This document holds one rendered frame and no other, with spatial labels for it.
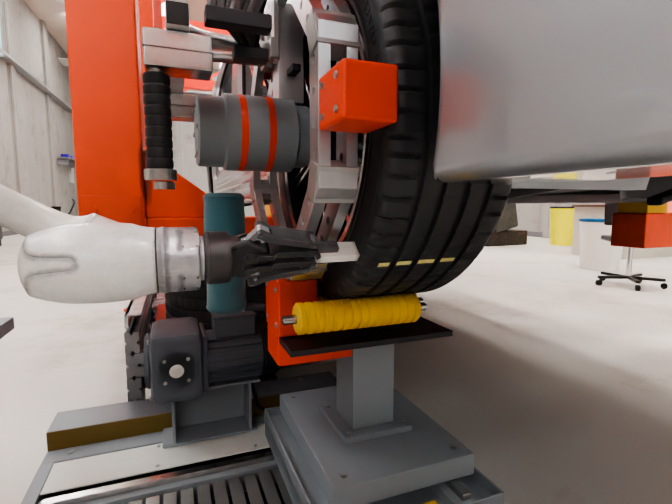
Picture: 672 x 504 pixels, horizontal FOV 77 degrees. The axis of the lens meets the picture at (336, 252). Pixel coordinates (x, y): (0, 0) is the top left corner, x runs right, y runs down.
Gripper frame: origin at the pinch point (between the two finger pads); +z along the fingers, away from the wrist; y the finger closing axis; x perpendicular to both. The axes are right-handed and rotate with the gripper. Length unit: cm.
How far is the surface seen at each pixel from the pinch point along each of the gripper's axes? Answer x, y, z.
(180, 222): 47, -43, -22
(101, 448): 1, -80, -44
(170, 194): 54, -39, -24
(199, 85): 833, -458, 42
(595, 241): 164, -210, 410
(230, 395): 8, -76, -10
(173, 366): 9, -52, -25
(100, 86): 72, -19, -40
